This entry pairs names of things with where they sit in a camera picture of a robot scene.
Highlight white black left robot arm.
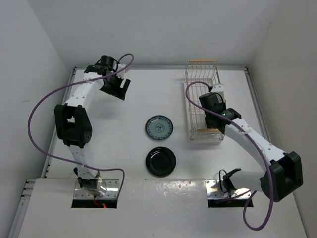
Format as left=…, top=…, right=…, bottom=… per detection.
left=54, top=55, right=131, bottom=198

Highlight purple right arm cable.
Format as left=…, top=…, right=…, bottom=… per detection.
left=185, top=81, right=274, bottom=231

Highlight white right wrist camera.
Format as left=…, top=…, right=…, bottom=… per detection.
left=211, top=84, right=225, bottom=100

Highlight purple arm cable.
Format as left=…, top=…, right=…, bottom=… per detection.
left=185, top=81, right=274, bottom=231
left=27, top=53, right=135, bottom=196

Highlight black glossy plate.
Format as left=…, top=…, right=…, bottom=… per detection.
left=145, top=147, right=176, bottom=178

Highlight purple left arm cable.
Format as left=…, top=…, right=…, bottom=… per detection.
left=27, top=53, right=135, bottom=196

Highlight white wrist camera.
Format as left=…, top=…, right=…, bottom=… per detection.
left=117, top=64, right=130, bottom=75
left=211, top=84, right=225, bottom=100

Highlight wire dish rack wooden handles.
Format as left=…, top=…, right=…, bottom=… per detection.
left=183, top=59, right=224, bottom=143

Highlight metal base plate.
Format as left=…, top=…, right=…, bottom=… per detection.
left=73, top=179, right=120, bottom=200
left=205, top=179, right=251, bottom=200

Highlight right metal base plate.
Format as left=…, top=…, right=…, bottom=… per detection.
left=205, top=179, right=251, bottom=200

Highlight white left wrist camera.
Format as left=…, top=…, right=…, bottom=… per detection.
left=117, top=64, right=130, bottom=75

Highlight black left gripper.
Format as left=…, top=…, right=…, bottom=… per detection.
left=100, top=72, right=130, bottom=100

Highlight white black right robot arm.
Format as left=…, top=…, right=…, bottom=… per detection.
left=199, top=92, right=303, bottom=202

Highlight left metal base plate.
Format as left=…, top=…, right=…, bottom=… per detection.
left=73, top=179, right=120, bottom=200

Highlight blue white porcelain plate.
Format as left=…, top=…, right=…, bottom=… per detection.
left=145, top=115, right=174, bottom=141

